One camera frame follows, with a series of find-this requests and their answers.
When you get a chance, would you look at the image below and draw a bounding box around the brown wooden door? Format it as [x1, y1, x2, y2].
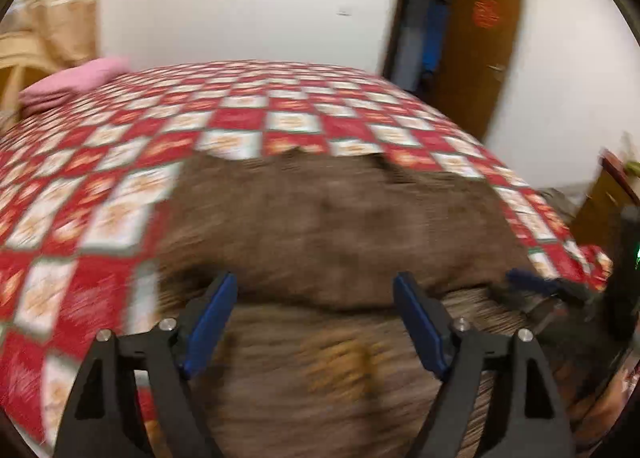
[435, 0, 526, 143]

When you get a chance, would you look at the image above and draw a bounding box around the pink pillow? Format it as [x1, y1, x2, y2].
[19, 56, 132, 113]

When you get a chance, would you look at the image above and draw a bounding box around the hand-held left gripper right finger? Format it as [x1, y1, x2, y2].
[392, 273, 571, 458]

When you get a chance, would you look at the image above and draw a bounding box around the red checkered printed blanket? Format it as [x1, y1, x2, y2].
[0, 62, 613, 454]

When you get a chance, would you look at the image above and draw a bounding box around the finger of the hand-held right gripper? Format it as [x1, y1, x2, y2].
[492, 285, 568, 335]
[506, 269, 603, 306]

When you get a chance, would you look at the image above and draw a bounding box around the cream round headboard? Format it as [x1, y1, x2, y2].
[0, 30, 56, 123]

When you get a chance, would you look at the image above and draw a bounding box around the dark door frame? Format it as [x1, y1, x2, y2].
[382, 0, 468, 88]

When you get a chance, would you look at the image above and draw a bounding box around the brown knitted sweater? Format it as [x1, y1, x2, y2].
[127, 148, 616, 458]

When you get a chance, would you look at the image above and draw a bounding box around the red door decoration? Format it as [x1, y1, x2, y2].
[472, 0, 503, 29]

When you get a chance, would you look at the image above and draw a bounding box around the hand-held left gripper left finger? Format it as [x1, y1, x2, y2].
[52, 272, 238, 458]

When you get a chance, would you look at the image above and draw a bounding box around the blue hanging cloth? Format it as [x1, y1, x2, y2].
[420, 0, 448, 73]

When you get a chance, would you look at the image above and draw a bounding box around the brown wooden cabinet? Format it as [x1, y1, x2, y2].
[570, 148, 640, 259]

